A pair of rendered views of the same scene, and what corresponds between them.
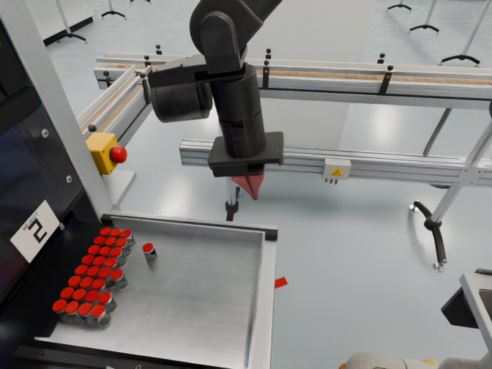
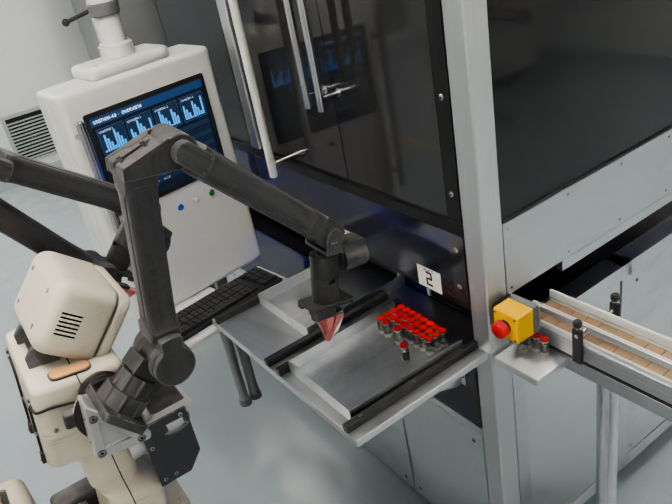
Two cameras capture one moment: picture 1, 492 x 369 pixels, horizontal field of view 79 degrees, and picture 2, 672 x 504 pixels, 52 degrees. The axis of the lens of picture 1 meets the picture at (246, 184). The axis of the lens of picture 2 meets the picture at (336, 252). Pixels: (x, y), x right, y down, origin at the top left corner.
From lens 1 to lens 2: 1.62 m
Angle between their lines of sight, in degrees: 102
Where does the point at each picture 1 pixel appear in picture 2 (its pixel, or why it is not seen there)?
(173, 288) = (372, 362)
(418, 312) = not seen: outside the picture
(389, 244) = not seen: outside the picture
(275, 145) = (308, 304)
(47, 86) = (470, 233)
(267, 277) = (325, 408)
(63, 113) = (474, 255)
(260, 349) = (295, 381)
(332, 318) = not seen: outside the picture
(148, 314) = (368, 347)
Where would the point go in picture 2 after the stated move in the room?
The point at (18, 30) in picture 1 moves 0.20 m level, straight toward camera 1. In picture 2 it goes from (464, 198) to (373, 204)
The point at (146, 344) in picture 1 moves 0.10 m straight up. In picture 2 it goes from (352, 342) to (345, 310)
